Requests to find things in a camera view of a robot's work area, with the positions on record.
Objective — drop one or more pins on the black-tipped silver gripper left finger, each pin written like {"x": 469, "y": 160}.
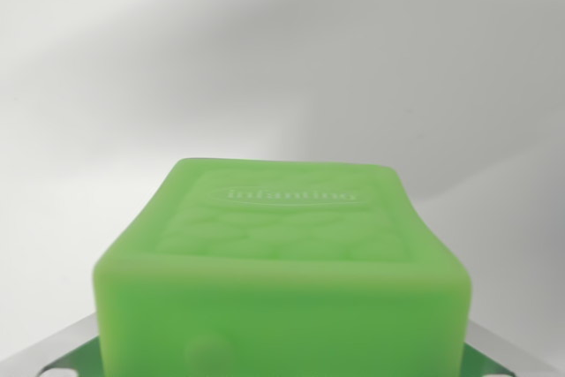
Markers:
{"x": 53, "y": 352}

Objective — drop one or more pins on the black-tipped silver gripper right finger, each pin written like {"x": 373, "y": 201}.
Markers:
{"x": 507, "y": 357}

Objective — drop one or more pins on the green soft toy cube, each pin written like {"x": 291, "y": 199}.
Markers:
{"x": 282, "y": 306}

